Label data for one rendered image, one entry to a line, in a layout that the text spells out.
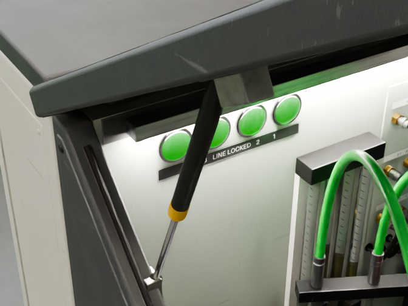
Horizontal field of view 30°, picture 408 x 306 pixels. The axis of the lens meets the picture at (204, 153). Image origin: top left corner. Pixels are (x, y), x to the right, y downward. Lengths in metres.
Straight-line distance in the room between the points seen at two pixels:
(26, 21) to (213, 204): 0.36
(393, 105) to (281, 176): 0.22
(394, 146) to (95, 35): 0.54
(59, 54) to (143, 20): 0.14
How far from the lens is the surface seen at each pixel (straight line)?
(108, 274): 0.91
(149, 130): 0.92
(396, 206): 0.85
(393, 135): 1.26
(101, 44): 0.98
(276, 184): 1.14
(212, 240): 1.13
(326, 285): 1.21
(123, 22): 1.04
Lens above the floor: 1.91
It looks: 33 degrees down
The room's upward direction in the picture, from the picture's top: straight up
